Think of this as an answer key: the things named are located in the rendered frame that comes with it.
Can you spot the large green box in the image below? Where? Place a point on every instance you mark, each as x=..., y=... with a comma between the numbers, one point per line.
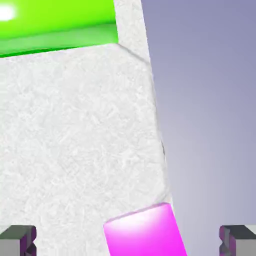
x=58, y=26

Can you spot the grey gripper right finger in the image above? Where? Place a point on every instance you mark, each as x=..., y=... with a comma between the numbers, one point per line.
x=238, y=241

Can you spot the small magenta cube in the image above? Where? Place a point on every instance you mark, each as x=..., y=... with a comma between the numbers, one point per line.
x=146, y=234

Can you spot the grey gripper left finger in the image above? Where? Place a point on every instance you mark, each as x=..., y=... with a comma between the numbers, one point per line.
x=18, y=240

